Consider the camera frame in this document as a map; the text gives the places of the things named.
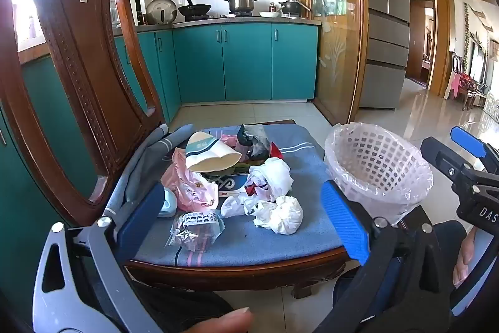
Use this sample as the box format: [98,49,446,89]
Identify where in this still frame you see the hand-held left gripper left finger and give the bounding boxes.
[32,183,168,333]

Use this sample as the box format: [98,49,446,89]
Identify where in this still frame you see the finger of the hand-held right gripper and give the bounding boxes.
[420,137,484,186]
[450,126,499,164]

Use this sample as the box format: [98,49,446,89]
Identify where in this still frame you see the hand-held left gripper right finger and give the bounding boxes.
[312,180,464,333]

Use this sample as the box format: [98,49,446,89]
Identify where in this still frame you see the light blue face mask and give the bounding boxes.
[158,188,178,217]

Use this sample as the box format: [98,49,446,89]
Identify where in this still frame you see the clear plastic liner bag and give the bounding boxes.
[323,123,434,228]

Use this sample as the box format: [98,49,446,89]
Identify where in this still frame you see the clear snack wrapper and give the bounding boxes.
[164,210,227,253]

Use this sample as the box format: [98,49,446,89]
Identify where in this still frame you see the pink plastic bag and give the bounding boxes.
[161,148,220,213]

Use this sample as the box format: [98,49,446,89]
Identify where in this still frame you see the white tissue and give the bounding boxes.
[253,196,304,234]

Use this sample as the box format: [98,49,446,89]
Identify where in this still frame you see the white plastic mesh basket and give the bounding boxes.
[329,126,429,217]

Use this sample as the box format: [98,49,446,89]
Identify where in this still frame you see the white printed plastic bag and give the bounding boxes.
[244,157,294,201]

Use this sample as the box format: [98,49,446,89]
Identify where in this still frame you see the crushed white paper cup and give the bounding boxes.
[184,131,242,173]

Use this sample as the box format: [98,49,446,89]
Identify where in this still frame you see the white blue medicine box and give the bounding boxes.
[212,172,250,198]

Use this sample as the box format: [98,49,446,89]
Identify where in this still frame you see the dark green plastic bag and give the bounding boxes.
[236,123,271,162]

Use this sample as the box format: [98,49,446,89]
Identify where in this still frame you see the person's right hand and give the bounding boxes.
[453,229,478,285]

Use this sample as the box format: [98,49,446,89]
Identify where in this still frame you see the person's left hand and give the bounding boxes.
[187,306,253,333]

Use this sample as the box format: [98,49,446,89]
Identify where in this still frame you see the wooden dining chair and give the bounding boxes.
[456,74,488,111]

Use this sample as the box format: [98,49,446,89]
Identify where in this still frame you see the pink garment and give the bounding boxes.
[448,71,463,100]

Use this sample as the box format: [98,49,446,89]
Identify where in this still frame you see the blue striped blanket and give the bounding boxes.
[103,123,349,267]

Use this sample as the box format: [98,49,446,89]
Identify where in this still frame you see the grey refrigerator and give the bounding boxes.
[359,0,411,109]

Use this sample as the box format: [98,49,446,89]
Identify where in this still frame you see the wood framed glass door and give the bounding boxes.
[295,0,369,125]

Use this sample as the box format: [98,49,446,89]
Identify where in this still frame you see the carved wooden chair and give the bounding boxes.
[0,0,353,298]

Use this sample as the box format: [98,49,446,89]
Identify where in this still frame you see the teal kitchen base cabinets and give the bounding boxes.
[0,23,319,333]

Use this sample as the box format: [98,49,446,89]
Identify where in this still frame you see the steel pan lid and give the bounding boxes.
[145,0,178,25]

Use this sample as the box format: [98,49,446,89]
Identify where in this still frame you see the white electric kettle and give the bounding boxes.
[128,0,146,26]

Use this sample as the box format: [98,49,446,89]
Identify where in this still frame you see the black wok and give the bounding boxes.
[177,0,212,17]

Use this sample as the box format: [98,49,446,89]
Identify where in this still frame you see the black pot with lid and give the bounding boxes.
[279,0,312,15]

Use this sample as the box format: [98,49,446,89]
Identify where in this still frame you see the grey kitchen countertop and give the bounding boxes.
[113,17,322,31]

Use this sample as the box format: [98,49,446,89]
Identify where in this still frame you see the steel stockpot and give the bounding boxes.
[223,0,260,13]

